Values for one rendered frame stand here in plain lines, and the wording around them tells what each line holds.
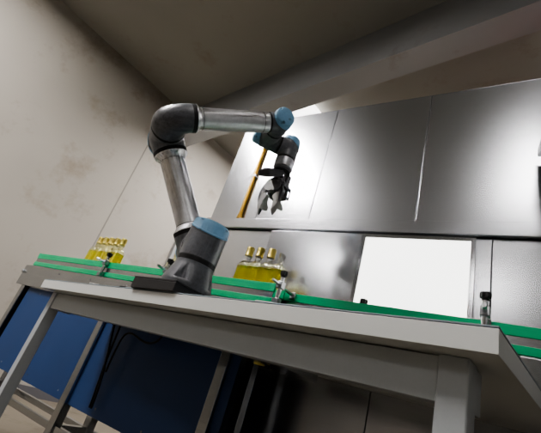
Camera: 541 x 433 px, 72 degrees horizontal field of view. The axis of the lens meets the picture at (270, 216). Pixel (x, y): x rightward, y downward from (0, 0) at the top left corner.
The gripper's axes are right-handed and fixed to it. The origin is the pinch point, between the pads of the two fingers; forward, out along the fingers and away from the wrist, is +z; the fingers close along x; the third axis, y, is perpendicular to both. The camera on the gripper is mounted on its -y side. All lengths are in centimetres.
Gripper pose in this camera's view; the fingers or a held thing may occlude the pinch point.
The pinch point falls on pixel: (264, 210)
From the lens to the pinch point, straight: 135.5
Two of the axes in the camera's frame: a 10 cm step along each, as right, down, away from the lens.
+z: -2.8, 8.6, -4.2
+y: 4.6, 5.1, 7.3
